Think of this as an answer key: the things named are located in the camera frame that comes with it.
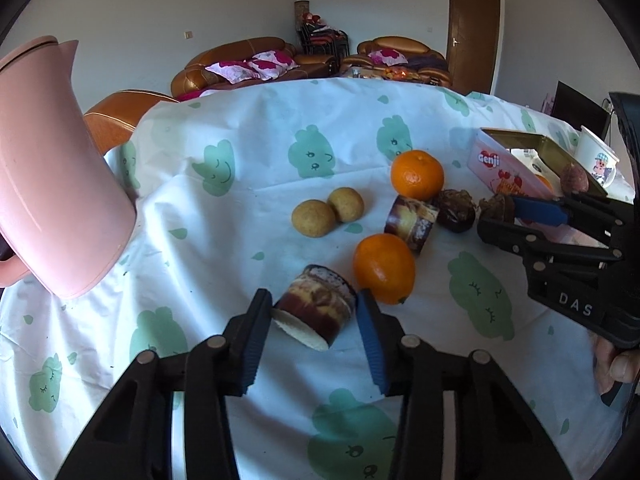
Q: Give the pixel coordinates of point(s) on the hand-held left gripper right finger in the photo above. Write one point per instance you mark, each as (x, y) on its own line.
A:
(372, 345)

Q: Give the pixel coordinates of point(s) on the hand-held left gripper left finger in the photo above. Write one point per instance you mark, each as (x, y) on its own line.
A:
(255, 342)

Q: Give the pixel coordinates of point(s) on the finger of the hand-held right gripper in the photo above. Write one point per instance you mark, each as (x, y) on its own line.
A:
(542, 211)
(505, 235)

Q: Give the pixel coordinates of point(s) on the dark brown pastry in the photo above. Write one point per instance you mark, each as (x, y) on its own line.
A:
(456, 210)
(497, 207)

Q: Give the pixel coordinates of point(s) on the pink tin box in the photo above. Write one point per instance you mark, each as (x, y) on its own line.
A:
(492, 167)

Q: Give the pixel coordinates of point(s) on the marble cake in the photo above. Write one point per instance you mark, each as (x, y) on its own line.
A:
(411, 221)
(315, 305)

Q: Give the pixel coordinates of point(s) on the orange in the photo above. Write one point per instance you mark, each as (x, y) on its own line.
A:
(417, 175)
(384, 269)

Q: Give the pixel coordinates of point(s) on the round brown fruit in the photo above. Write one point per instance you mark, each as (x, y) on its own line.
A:
(346, 204)
(313, 218)

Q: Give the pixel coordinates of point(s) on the person's right hand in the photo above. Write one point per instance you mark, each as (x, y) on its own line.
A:
(617, 367)

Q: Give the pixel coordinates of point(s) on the purple round pastry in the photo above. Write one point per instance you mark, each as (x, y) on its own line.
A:
(575, 177)

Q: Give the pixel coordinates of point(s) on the white printed cup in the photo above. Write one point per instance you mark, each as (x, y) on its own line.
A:
(595, 157)

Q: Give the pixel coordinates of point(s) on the black television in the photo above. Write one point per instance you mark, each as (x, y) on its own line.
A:
(575, 107)

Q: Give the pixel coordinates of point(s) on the brown wooden door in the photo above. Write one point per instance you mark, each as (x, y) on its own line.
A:
(472, 40)

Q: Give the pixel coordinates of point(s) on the purple blanket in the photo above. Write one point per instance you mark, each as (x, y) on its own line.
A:
(425, 64)

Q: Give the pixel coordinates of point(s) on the pink floral pillow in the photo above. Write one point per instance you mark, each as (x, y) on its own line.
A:
(274, 61)
(387, 55)
(235, 71)

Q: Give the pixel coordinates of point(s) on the brown leather armchair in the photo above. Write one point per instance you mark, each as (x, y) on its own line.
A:
(400, 45)

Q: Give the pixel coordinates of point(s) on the stacked black chairs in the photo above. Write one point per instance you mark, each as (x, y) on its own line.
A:
(322, 40)

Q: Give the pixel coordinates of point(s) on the pink plastic kettle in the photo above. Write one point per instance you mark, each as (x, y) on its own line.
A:
(50, 160)

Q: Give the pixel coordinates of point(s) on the long brown leather sofa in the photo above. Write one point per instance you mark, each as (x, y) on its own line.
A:
(225, 52)

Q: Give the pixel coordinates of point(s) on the tall patterned vase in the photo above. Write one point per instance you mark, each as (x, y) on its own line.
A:
(301, 12)

